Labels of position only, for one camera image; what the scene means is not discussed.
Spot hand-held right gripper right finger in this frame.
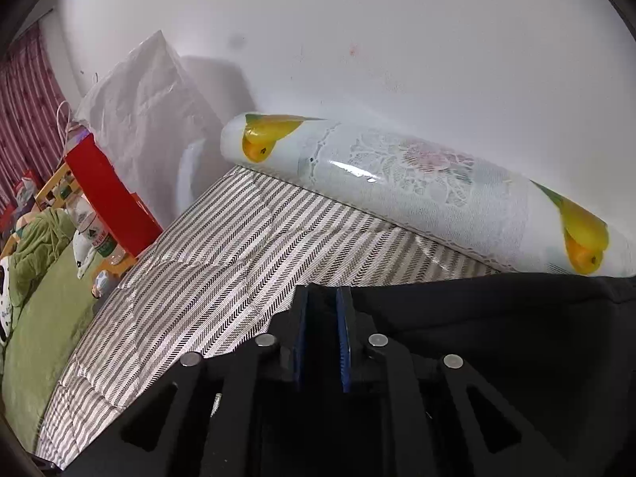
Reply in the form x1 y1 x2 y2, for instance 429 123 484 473
335 285 589 477

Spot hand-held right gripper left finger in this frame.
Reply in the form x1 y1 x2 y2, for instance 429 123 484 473
60 283 319 477

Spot dark navy garment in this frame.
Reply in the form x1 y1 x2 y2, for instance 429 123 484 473
268 274 636 458

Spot grey striped quilt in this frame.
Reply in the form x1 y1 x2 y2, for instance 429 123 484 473
37 165 502 470

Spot rolled floral vinyl tablecloth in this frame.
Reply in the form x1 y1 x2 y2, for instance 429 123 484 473
220 112 636 279

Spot clear plastic water bottle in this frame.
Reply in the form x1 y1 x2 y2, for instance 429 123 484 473
68 196 128 265

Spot red box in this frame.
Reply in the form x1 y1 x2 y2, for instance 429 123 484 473
64 130 165 259

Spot green blanket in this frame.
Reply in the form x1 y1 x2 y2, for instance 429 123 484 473
0 207 103 454

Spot white shopping bag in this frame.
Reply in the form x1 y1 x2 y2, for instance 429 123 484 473
74 30 224 219

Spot yellow wooden rack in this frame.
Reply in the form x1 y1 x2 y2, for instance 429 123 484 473
34 163 76 210

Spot black and white plush toy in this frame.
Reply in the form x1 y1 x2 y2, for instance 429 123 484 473
0 257 21 346

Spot red striped curtain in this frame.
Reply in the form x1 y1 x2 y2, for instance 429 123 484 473
0 24 69 212

